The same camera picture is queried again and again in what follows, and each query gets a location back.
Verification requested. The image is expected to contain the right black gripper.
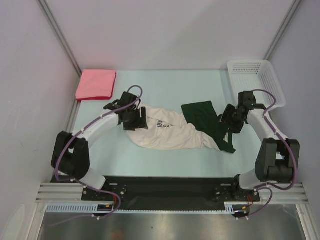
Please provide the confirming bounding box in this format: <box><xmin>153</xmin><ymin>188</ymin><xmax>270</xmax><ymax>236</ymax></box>
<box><xmin>216</xmin><ymin>103</ymin><xmax>245</xmax><ymax>134</ymax></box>

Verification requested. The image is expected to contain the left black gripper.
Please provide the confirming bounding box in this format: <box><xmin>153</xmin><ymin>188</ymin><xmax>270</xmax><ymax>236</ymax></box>
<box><xmin>123</xmin><ymin>107</ymin><xmax>148</xmax><ymax>131</ymax></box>

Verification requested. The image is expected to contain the white and dark green t-shirt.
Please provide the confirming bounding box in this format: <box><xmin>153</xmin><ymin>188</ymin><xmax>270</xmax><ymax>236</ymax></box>
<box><xmin>127</xmin><ymin>101</ymin><xmax>236</xmax><ymax>154</ymax></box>

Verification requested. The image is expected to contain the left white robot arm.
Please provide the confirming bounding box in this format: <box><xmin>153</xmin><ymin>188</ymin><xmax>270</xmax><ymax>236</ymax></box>
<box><xmin>51</xmin><ymin>91</ymin><xmax>148</xmax><ymax>200</ymax></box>

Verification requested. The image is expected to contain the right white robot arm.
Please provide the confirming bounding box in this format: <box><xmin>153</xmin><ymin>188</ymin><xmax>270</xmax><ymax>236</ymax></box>
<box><xmin>220</xmin><ymin>90</ymin><xmax>300</xmax><ymax>201</ymax></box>

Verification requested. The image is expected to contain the white perforated plastic basket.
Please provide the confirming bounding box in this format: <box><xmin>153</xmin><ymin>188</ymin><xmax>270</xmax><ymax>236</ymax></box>
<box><xmin>227</xmin><ymin>59</ymin><xmax>287</xmax><ymax>110</ymax></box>

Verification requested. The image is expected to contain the folded pink t-shirt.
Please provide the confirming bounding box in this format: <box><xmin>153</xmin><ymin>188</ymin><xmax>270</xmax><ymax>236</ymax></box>
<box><xmin>75</xmin><ymin>69</ymin><xmax>117</xmax><ymax>101</ymax></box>

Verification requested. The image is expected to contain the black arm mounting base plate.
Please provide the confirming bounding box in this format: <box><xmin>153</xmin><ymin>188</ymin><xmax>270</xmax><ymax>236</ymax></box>
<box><xmin>50</xmin><ymin>175</ymin><xmax>292</xmax><ymax>211</ymax></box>

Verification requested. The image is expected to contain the white slotted cable duct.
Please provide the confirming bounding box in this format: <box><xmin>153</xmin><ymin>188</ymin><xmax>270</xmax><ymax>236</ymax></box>
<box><xmin>45</xmin><ymin>202</ymin><xmax>250</xmax><ymax>215</ymax></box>

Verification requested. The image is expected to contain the aluminium frame rail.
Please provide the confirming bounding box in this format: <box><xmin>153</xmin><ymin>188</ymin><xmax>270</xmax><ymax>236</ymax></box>
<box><xmin>34</xmin><ymin>182</ymin><xmax>310</xmax><ymax>204</ymax></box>

